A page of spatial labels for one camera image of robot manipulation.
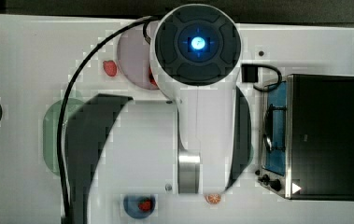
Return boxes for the green plastic strainer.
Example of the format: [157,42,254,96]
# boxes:
[43,98,83,175]

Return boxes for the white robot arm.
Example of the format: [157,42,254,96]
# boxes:
[64,4,250,224]

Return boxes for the red ketchup bottle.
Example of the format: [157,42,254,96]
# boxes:
[149,68,158,87]

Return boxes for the grey round plate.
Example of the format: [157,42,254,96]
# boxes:
[117,25,158,91]

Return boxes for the red strawberry beside plate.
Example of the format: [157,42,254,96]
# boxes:
[103,61,118,77]

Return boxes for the orange slice toy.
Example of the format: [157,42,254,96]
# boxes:
[205,193,221,204]

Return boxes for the red strawberry in bowl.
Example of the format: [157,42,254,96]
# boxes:
[138,199,152,212]

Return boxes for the blue bowl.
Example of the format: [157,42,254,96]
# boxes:
[123,195,156,219]

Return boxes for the black toaster oven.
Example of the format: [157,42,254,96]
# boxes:
[256,74,354,202]

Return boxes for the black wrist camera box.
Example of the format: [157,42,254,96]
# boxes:
[242,64,259,83]

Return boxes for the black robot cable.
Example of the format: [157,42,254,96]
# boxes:
[56,15,160,224]

